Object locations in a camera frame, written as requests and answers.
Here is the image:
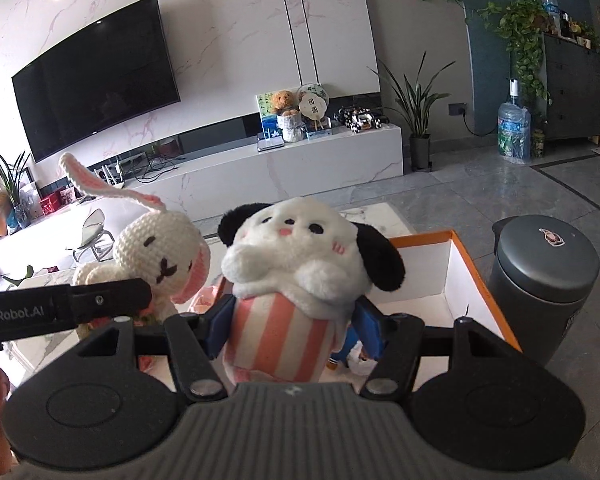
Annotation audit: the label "green chair back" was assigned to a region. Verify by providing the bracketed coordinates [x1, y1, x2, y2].
[2, 265, 36, 288]

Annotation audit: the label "white shell chair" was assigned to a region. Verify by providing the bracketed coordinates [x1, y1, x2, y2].
[65, 208, 116, 263]

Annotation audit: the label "blue water jug with pump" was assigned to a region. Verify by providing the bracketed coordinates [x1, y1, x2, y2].
[496, 78, 532, 165]

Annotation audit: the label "trailing pothos plant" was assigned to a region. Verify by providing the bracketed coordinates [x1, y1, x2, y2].
[467, 0, 553, 106]

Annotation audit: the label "bear doll blue jacket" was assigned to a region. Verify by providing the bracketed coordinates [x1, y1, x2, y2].
[327, 327, 381, 376]

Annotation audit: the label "painted canvas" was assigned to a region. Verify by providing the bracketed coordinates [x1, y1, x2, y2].
[256, 91, 287, 140]

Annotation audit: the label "white dog plush striped body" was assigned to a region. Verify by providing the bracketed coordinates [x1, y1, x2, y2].
[217, 196, 406, 386]

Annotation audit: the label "plant in blue vase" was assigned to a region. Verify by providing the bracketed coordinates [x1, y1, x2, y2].
[0, 150, 33, 228]

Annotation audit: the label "small pink backpack pouch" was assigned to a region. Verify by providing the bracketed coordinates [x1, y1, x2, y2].
[187, 284, 226, 317]

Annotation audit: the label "bottles on cabinet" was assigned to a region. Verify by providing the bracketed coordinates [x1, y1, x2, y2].
[540, 0, 600, 51]

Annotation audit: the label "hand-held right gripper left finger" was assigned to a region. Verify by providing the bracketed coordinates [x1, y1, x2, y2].
[77, 294, 237, 401]

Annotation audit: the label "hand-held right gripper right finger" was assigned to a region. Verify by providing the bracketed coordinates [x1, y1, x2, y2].
[352, 297, 523, 401]

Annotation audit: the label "dark grey trash bin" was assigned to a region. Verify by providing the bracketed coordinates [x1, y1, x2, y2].
[489, 215, 600, 367]

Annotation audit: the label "crocheted white rabbit doll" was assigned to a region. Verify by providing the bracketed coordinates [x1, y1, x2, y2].
[59, 152, 212, 361]

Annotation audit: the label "white marble tv console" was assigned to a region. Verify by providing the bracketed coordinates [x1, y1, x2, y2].
[0, 122, 405, 281]

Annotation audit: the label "round paper fan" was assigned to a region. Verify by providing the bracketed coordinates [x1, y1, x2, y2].
[296, 84, 331, 128]

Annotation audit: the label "black and white toy cars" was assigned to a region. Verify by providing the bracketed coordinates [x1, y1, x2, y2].
[336, 106, 391, 133]

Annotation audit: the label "clear photo frame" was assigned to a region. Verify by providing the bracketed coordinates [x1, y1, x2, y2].
[19, 182, 41, 218]

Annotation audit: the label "tall leafy potted plant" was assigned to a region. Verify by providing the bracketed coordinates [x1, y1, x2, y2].
[367, 50, 456, 173]

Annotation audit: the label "black cables bundle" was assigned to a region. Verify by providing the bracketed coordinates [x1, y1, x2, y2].
[132, 152, 186, 183]

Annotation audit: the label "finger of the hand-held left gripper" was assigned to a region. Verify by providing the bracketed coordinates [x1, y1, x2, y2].
[72, 280, 153, 325]

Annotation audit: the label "curved black television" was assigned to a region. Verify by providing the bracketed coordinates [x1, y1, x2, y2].
[11, 0, 182, 163]

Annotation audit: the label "dark drawer cabinet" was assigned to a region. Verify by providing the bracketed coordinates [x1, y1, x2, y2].
[542, 32, 600, 141]

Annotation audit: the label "brown teddy bear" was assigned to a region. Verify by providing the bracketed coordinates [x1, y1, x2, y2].
[271, 90, 297, 113]

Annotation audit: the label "orange cardboard box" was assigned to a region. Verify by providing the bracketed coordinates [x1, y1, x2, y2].
[200, 230, 523, 391]

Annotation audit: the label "white wifi router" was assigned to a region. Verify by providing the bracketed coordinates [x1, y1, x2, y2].
[97, 157, 126, 188]

